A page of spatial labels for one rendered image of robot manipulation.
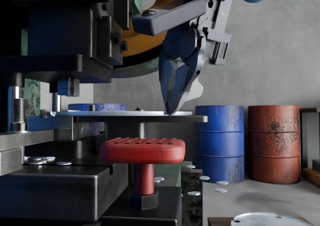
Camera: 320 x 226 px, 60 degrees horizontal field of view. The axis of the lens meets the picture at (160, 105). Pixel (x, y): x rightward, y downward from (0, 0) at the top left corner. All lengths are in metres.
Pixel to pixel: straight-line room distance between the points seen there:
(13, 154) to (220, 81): 3.61
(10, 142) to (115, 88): 3.63
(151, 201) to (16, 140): 0.26
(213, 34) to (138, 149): 0.28
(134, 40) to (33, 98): 0.36
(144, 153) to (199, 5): 0.28
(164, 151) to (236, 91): 3.73
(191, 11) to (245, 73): 3.56
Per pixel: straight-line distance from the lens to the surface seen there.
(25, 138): 0.47
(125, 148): 0.22
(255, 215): 1.25
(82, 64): 0.53
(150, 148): 0.21
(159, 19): 0.39
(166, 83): 0.47
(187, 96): 0.46
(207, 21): 0.47
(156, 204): 0.25
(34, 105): 0.86
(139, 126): 0.53
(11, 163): 0.43
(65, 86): 0.61
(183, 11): 0.42
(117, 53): 0.61
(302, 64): 4.19
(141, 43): 0.94
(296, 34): 4.25
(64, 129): 0.55
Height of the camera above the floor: 0.78
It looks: 2 degrees up
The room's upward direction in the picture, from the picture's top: straight up
